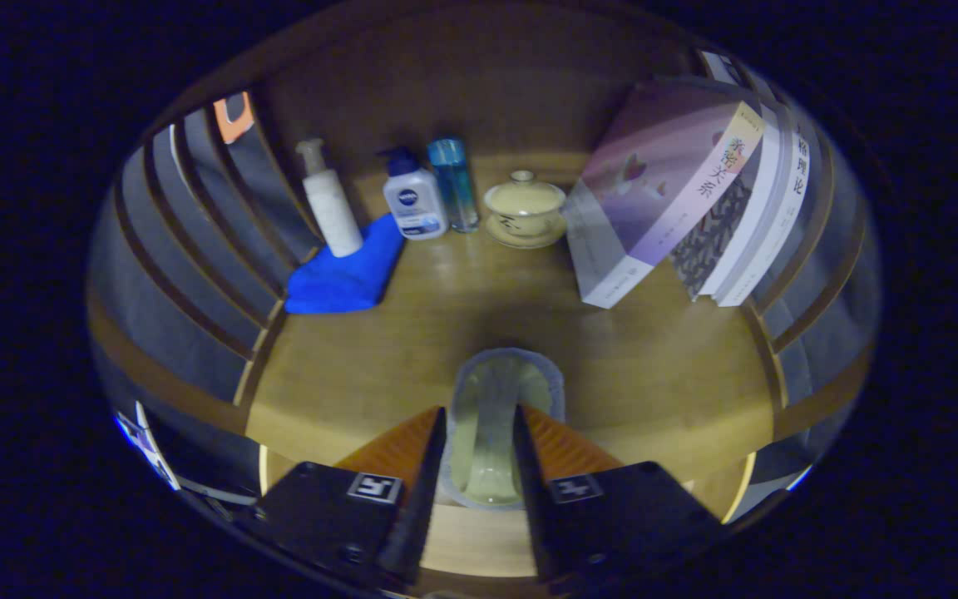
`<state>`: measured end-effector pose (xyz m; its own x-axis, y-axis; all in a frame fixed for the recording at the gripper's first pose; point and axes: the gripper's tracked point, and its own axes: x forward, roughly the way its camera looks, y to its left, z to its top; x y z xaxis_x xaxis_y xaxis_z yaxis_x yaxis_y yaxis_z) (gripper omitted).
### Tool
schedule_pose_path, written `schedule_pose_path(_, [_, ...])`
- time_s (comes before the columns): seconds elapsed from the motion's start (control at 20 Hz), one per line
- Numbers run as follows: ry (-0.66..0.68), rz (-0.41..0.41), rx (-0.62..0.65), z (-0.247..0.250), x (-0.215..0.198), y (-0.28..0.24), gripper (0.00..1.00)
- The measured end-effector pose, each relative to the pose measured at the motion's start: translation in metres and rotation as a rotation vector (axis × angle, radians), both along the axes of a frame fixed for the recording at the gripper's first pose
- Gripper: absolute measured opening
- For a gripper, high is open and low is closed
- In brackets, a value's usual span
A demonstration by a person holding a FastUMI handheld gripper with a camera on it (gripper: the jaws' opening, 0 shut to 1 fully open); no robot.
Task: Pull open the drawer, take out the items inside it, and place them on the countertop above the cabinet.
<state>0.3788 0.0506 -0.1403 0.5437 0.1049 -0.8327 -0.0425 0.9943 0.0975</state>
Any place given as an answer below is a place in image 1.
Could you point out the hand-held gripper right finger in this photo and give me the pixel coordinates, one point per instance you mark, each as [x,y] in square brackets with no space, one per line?
[533,499]

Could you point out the pale green ornament grey base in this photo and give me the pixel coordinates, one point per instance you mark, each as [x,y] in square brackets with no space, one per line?
[487,433]

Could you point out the teal blue bottle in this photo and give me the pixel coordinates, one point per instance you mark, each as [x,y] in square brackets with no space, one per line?
[454,187]

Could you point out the wooden cabinet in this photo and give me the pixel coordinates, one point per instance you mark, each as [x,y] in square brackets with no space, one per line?
[479,83]

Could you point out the wooden countertop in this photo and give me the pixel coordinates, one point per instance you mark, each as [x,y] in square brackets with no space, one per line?
[654,374]

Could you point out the beige lidded tea bowl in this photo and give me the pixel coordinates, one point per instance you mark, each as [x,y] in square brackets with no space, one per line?
[525,208]

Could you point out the blue cloth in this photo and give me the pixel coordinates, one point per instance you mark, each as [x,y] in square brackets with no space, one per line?
[338,279]

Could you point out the white book with black lettering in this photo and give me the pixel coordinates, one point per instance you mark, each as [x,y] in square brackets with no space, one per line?
[791,191]

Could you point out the white pump bottle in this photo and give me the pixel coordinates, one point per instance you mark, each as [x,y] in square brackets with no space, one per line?
[333,216]

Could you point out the purple book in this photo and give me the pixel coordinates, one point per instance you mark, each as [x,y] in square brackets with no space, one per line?
[654,183]

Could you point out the white bottle with blue cap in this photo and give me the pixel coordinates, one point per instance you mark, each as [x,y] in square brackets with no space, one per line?
[414,208]

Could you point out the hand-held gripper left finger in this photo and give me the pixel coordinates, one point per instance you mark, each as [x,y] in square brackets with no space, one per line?
[425,499]

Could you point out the dark patterned book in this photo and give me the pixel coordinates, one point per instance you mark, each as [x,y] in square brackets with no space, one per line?
[708,237]

